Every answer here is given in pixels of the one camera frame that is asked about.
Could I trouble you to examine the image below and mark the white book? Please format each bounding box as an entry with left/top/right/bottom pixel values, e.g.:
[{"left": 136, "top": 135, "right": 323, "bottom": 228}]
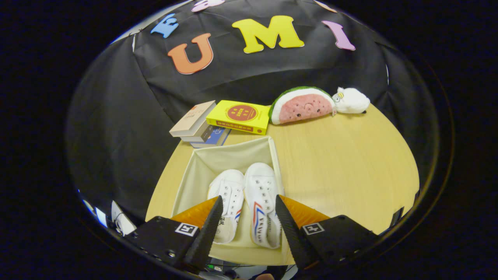
[{"left": 181, "top": 124, "right": 214, "bottom": 143}]

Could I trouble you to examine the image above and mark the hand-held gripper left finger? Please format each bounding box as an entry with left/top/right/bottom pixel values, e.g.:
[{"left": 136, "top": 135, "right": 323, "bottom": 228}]
[{"left": 124, "top": 195, "right": 224, "bottom": 273}]

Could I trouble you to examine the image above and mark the white canvas shoe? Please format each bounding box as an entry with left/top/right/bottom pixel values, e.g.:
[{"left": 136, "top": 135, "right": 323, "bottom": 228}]
[
  {"left": 207, "top": 169, "right": 245, "bottom": 245},
  {"left": 244, "top": 163, "right": 282, "bottom": 249}
]

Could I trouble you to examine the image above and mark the beige fabric storage box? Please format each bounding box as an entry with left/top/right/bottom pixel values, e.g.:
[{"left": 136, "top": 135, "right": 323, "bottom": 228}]
[{"left": 171, "top": 135, "right": 296, "bottom": 266}]

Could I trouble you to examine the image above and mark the yellow book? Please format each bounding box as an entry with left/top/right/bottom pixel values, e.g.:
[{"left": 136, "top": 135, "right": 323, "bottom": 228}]
[{"left": 206, "top": 100, "right": 272, "bottom": 135}]

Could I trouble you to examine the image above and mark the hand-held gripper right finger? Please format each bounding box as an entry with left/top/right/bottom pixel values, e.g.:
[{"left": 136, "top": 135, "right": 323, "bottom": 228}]
[{"left": 275, "top": 194, "right": 380, "bottom": 273}]

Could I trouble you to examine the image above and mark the watermelon slice plush toy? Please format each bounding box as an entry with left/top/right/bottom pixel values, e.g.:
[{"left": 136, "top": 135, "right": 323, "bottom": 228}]
[{"left": 268, "top": 86, "right": 337, "bottom": 125}]

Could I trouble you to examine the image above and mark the white plush toy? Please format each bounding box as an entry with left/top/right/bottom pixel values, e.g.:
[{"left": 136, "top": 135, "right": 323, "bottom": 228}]
[{"left": 332, "top": 87, "right": 370, "bottom": 114}]

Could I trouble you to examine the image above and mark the black rectangular object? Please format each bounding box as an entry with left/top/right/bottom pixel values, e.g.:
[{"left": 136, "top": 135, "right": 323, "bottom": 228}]
[{"left": 388, "top": 207, "right": 405, "bottom": 231}]

